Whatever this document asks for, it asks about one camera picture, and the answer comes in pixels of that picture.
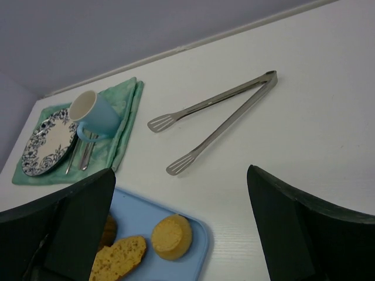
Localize light blue ceramic mug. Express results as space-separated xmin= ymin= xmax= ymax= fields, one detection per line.
xmin=69 ymin=91 xmax=121 ymax=142

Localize dark brown croissant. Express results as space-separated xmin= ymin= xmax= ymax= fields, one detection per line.
xmin=97 ymin=214 xmax=117 ymax=251

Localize sliced bread loaf piece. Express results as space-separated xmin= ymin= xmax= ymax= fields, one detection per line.
xmin=89 ymin=236 xmax=147 ymax=281

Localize steel table knife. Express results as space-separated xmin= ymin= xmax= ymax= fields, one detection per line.
xmin=79 ymin=142 xmax=88 ymax=170

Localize stainless steel serving tongs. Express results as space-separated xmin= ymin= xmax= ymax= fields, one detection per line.
xmin=146 ymin=70 xmax=278 ymax=176

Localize blue floral ceramic plate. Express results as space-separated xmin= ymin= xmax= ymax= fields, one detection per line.
xmin=21 ymin=108 xmax=78 ymax=177

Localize light blue plastic tray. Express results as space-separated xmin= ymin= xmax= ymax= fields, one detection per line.
xmin=110 ymin=189 xmax=210 ymax=280

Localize yellow muffin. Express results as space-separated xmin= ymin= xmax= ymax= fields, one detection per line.
xmin=151 ymin=214 xmax=193 ymax=261

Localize green cloth placemat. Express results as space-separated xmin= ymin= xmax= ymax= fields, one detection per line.
xmin=12 ymin=77 xmax=144 ymax=186

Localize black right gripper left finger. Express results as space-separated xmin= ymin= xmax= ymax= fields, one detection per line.
xmin=1 ymin=168 xmax=114 ymax=280

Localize steel fork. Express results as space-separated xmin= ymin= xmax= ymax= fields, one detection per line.
xmin=81 ymin=142 xmax=95 ymax=170

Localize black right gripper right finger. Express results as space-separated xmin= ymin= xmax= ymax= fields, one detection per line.
xmin=247 ymin=165 xmax=374 ymax=280

